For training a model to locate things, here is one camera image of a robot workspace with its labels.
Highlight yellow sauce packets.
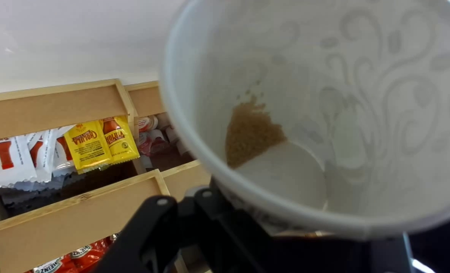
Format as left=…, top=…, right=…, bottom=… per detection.
left=64, top=115, right=140, bottom=172

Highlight wooden condiment organizer shelf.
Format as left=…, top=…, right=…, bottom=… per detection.
left=0, top=78, right=211, bottom=273

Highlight red ketchup packets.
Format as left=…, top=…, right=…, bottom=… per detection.
left=27, top=234, right=117, bottom=273

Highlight patterned paper cup with contents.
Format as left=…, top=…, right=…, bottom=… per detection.
left=160, top=0, right=450, bottom=239

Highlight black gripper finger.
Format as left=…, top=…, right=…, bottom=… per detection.
left=94, top=195, right=178, bottom=273

